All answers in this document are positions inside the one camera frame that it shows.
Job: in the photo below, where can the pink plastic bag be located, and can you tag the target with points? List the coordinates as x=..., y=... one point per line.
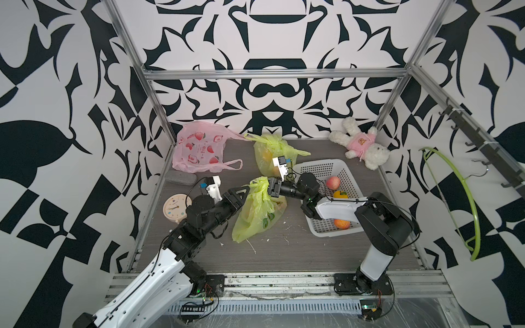
x=200, y=148

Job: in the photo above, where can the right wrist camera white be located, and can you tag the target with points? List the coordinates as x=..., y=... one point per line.
x=281, y=165

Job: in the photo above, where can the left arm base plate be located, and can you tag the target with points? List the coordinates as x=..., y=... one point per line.
x=214, y=285

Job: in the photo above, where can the white plastic basket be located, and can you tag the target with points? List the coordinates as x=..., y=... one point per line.
x=324, y=170

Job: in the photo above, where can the white plush bunny pink shirt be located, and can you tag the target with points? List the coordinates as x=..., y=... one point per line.
x=360, y=145

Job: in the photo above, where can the black wall hook rack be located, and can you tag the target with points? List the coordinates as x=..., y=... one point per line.
x=494, y=152

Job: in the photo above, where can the grey oval stone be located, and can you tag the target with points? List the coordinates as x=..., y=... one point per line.
x=180, y=178

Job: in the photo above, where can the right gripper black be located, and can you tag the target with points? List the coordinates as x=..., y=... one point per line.
x=276, y=187

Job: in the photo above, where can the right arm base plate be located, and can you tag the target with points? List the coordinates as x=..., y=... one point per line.
x=358, y=284

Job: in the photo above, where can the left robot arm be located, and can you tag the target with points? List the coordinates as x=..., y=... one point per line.
x=172, y=275

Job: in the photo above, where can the pink peach top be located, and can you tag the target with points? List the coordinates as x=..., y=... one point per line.
x=333, y=183

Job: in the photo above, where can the small round clock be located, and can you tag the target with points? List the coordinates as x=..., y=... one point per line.
x=175, y=207

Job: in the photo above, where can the green hoop hanger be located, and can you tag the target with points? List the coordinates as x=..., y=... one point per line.
x=455, y=197

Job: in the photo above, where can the green plastic bag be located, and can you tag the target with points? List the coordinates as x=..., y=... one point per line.
x=260, y=211
x=267, y=147

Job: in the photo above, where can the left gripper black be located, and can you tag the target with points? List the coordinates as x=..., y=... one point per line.
x=231, y=197

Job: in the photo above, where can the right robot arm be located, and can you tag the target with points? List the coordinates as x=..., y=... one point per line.
x=384, y=223

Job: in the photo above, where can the orange peach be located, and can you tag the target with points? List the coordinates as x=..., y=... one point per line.
x=342, y=224

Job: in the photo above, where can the yellow orange fruit with leaf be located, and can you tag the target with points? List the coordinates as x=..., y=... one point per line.
x=340, y=195

